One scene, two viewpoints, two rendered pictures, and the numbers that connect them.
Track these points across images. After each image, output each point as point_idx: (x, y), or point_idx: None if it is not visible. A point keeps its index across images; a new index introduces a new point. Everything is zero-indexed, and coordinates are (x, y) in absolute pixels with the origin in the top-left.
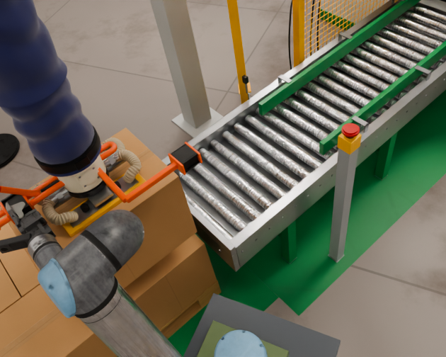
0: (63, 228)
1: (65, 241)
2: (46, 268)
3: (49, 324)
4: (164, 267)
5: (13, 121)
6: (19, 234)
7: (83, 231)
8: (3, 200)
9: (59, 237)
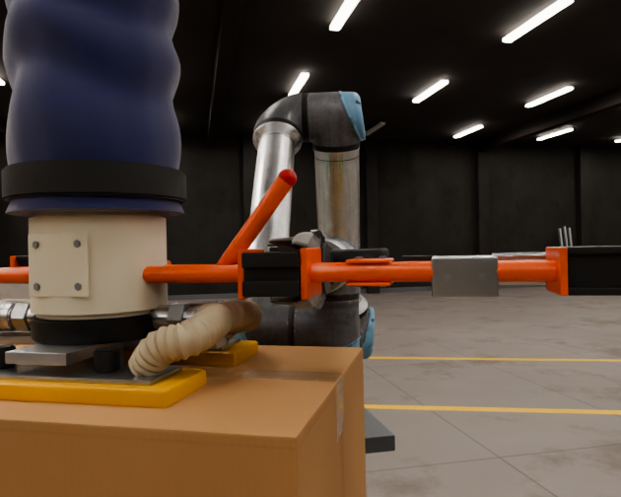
0: (247, 360)
1: (274, 352)
2: (348, 92)
3: None
4: None
5: (166, 35)
6: (328, 380)
7: (304, 96)
8: (291, 251)
9: (272, 356)
